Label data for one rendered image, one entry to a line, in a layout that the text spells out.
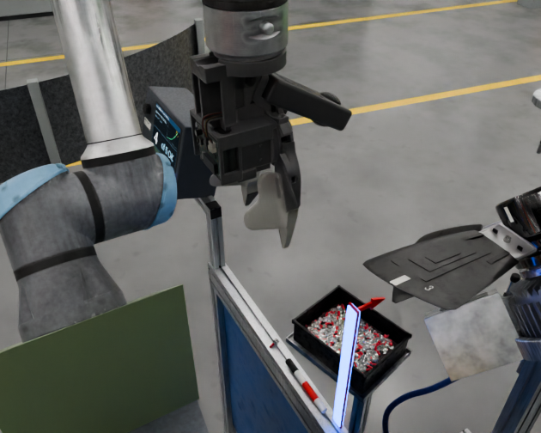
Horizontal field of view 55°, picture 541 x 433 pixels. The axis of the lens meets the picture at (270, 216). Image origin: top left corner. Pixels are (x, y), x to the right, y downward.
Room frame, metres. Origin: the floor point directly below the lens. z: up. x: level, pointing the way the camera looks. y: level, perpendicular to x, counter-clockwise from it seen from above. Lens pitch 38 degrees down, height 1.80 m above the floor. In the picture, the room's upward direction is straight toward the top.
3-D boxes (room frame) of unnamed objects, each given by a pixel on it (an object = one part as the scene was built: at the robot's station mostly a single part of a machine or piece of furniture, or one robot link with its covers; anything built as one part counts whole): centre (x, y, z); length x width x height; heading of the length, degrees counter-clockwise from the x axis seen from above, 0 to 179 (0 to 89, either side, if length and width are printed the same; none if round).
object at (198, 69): (0.47, 0.03, 1.57); 0.09 x 0.08 x 0.12; 119
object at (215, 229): (1.02, 0.14, 0.96); 0.03 x 0.03 x 0.20; 29
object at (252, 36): (0.47, 0.02, 1.65); 0.08 x 0.08 x 0.05
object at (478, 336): (0.68, -0.41, 0.98); 0.20 x 0.16 x 0.20; 29
